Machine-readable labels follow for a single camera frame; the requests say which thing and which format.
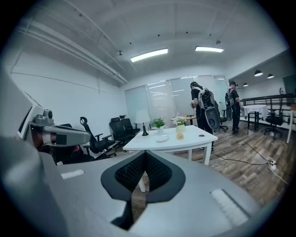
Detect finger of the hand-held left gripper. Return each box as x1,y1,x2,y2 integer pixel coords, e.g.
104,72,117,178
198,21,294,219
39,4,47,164
42,125,91,148

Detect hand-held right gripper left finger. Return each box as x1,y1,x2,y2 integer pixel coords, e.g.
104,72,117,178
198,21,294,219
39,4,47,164
39,150,147,237

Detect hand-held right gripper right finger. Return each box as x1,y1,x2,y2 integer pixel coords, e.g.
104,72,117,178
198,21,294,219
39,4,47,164
129,150,262,237

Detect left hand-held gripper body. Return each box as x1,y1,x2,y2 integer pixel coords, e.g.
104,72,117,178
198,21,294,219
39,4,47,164
17,91,56,149

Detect pink flower potted plant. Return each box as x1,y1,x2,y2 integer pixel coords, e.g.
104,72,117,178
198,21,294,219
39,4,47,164
173,115,187,132

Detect round wooden table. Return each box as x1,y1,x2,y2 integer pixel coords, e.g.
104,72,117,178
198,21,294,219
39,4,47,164
170,115,197,127

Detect white shade table lamp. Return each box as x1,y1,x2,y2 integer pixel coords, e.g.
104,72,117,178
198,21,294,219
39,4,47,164
135,110,151,137

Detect green leafy potted plant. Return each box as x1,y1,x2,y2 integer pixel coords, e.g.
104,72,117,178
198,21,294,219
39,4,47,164
151,117,166,135

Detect grey backpack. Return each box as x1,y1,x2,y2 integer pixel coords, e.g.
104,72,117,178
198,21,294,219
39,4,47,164
198,87,221,130
225,89,234,121

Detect white ceiling pipes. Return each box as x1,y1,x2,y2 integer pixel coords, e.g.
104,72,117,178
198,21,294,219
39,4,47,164
16,19,129,84

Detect white power strip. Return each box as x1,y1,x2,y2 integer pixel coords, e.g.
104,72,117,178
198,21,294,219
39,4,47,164
265,157,278,171

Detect frosted glass partition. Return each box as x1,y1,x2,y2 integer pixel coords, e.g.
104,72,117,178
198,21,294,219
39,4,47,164
124,75,230,125

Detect white cloth covered table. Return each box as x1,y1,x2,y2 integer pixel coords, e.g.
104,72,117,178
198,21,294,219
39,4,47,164
241,104,268,131

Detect black metal railing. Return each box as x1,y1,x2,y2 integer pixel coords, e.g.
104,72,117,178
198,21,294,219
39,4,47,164
240,93,296,116

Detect long ceiling light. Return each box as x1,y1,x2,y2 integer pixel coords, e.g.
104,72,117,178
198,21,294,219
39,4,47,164
129,48,169,63
194,45,225,53

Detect black floor cable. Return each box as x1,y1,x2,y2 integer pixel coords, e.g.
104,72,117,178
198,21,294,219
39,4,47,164
211,138,290,186

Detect dark wall board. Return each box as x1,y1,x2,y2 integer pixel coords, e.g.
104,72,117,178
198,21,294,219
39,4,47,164
282,74,296,94

